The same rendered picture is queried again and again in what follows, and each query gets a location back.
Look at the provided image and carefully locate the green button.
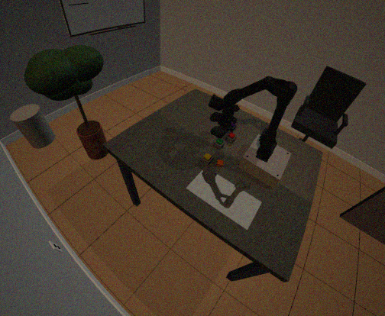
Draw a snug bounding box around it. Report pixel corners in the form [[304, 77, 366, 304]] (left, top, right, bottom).
[[213, 138, 225, 149]]

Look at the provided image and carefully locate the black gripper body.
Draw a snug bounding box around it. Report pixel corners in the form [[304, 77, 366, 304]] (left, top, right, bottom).
[[211, 114, 237, 138]]

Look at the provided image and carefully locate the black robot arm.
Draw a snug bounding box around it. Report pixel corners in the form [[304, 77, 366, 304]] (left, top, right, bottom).
[[209, 76, 297, 163]]

